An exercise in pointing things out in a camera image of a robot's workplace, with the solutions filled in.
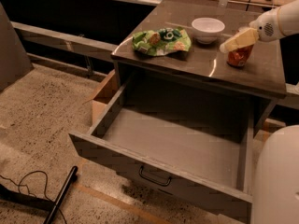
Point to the open grey drawer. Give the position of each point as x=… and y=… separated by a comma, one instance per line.
x=202, y=139

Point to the grey metal rail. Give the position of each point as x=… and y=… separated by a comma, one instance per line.
x=72, y=43

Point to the red coke can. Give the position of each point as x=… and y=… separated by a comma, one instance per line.
x=238, y=57

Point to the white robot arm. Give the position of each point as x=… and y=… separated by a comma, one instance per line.
x=276, y=185

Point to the black drawer handle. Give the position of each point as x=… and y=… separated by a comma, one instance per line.
x=154, y=179

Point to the black pole on floor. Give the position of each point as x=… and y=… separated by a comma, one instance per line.
x=72, y=177

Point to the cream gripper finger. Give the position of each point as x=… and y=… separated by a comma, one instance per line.
x=244, y=37

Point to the white ceramic bowl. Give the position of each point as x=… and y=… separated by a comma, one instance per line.
x=207, y=30

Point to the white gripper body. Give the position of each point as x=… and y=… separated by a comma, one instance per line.
x=265, y=27

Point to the grey cabinet counter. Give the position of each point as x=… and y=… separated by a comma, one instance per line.
x=262, y=75

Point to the green chip bag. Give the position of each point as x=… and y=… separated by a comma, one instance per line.
x=161, y=42

